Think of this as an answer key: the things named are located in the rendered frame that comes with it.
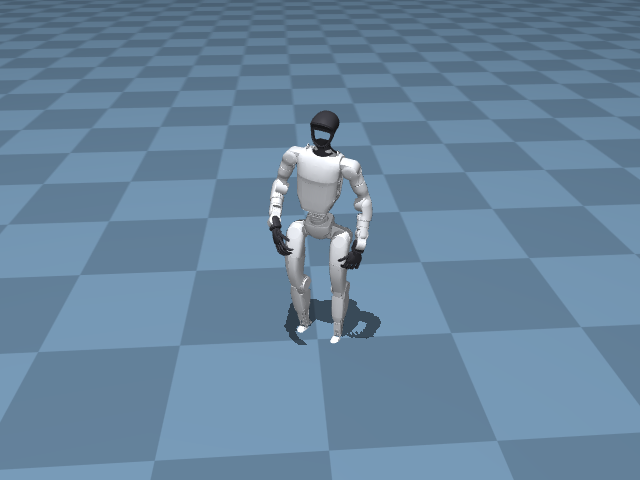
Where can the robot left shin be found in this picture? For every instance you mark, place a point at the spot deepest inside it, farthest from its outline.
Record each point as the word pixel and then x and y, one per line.
pixel 339 306

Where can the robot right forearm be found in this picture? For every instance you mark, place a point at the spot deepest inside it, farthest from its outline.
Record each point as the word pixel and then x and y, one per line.
pixel 276 201

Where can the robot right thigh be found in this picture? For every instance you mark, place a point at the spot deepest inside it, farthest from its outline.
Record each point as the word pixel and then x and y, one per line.
pixel 295 261

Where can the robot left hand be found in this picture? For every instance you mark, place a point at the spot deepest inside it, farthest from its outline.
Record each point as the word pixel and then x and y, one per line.
pixel 353 258

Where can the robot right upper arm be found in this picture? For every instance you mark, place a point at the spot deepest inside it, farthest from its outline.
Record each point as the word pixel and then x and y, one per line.
pixel 286 168

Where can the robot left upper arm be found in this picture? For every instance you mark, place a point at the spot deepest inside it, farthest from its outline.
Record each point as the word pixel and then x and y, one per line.
pixel 352 171

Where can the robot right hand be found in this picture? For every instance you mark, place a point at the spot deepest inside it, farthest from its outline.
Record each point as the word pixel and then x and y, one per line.
pixel 278 237

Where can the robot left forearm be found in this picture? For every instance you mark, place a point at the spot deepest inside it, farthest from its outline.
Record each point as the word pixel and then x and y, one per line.
pixel 363 220

